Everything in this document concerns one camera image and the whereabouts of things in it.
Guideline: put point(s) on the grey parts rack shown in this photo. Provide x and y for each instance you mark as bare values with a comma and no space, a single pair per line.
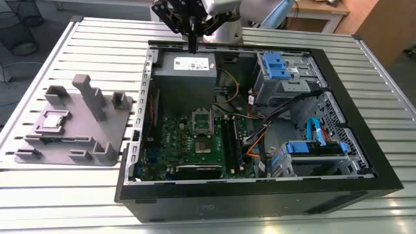
120,126

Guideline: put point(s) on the white table frame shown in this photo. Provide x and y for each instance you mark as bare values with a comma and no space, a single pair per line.
59,6

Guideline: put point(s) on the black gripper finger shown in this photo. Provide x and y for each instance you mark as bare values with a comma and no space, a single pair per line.
216,23
171,20

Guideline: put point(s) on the green motherboard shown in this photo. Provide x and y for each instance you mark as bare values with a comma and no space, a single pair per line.
175,151

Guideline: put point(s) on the grey power supply unit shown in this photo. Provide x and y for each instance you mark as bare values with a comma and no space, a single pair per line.
182,83

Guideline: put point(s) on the black RAM slot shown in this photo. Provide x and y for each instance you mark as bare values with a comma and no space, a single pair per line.
238,143
227,143

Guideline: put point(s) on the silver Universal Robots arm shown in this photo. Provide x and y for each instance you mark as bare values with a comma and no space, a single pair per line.
227,31

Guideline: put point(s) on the black PC case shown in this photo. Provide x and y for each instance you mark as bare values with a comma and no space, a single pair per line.
260,202

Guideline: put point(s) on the blue drive carrier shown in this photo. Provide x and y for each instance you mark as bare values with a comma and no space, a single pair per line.
276,70

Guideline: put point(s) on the green RAM stick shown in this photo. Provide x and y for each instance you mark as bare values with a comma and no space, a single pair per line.
55,140

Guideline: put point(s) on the wooden cabinet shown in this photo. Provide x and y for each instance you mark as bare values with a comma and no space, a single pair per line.
387,29

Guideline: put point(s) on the silver drive cage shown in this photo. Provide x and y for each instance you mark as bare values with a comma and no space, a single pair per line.
292,87

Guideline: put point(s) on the silver CPU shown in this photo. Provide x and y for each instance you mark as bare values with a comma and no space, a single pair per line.
52,121

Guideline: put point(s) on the CPU socket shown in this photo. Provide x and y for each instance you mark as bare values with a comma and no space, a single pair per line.
203,146

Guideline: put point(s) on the hard disk in blue carrier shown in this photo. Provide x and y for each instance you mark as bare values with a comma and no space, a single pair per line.
298,147

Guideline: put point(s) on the blue expansion slot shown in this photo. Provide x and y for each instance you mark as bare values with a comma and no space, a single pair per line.
152,157

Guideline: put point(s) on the silver disk bay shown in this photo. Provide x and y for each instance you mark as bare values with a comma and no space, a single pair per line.
324,163

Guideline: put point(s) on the black mesh waste bin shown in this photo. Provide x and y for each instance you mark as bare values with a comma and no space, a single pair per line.
32,14
16,31

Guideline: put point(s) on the black graphics card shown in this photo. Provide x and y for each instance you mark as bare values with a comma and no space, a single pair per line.
198,170

